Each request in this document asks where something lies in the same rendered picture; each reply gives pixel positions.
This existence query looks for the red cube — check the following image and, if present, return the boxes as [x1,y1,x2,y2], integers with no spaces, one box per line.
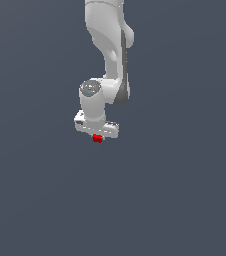
[92,133,104,144]

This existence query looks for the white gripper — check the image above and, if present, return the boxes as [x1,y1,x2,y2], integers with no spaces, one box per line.
[73,110,120,139]

